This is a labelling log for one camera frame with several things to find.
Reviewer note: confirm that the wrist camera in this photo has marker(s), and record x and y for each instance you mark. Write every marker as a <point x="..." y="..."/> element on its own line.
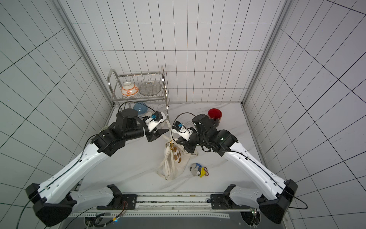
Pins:
<point x="154" y="120"/>
<point x="182" y="131"/>

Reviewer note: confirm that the cream canvas shoulder bag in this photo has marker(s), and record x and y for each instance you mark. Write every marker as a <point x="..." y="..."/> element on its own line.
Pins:
<point x="167" y="169"/>

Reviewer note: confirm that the steel two-tier dish rack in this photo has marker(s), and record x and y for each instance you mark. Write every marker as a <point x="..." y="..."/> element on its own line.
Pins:
<point x="159" y="102"/>

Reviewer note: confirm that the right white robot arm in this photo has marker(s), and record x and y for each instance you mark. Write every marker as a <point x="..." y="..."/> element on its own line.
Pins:
<point x="275" y="194"/>

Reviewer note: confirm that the grey glass plate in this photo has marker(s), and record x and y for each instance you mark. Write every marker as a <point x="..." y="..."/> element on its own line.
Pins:
<point x="152" y="88"/>

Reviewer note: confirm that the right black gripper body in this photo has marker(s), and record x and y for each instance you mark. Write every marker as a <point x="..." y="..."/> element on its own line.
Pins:
<point x="189" y="142"/>

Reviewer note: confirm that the blue ceramic bowl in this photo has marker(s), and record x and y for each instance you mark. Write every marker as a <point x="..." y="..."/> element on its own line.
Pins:
<point x="141" y="108"/>

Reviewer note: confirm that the brown white plush charm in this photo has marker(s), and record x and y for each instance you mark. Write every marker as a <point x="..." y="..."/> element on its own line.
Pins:
<point x="177" y="155"/>

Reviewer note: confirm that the yellow grey plush keychain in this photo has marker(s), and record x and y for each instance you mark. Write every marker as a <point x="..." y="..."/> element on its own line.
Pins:
<point x="198" y="170"/>

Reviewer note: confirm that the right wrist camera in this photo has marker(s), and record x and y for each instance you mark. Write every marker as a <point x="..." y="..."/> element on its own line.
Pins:
<point x="182" y="131"/>

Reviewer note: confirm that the red black skull mug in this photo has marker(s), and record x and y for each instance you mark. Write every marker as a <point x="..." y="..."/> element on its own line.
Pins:
<point x="215" y="115"/>

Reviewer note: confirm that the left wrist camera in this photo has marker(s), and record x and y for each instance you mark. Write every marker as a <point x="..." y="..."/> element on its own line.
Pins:
<point x="154" y="120"/>

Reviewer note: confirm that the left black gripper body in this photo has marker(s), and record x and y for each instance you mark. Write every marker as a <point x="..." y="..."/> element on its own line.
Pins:
<point x="151" y="136"/>

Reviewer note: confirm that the orange white patterned bowl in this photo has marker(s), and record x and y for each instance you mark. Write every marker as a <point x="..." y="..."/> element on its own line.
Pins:
<point x="129" y="89"/>

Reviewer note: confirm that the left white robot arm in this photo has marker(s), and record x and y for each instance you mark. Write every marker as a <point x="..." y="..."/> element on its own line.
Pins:
<point x="54" y="200"/>

